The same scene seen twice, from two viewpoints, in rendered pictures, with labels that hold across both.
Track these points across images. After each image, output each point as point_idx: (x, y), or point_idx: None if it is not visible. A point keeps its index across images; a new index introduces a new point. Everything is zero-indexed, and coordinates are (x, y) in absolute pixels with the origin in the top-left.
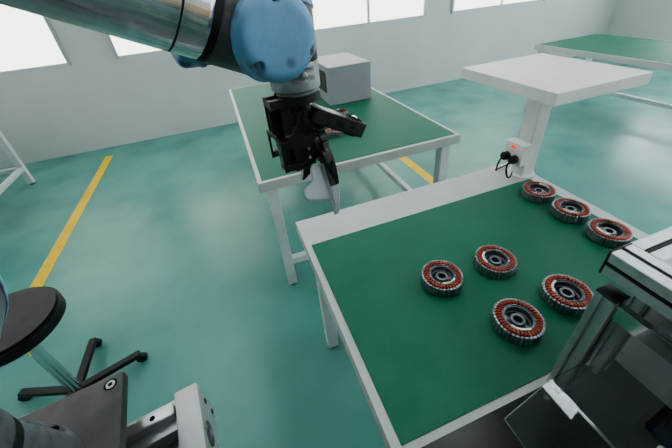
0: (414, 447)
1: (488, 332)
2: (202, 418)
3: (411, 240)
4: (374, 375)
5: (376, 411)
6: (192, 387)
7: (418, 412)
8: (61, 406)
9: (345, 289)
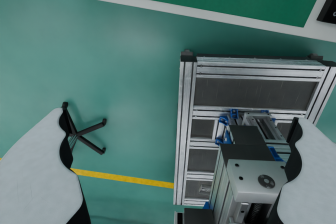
0: (312, 18)
1: None
2: (266, 192)
3: None
4: (248, 13)
5: (270, 30)
6: (240, 194)
7: None
8: None
9: None
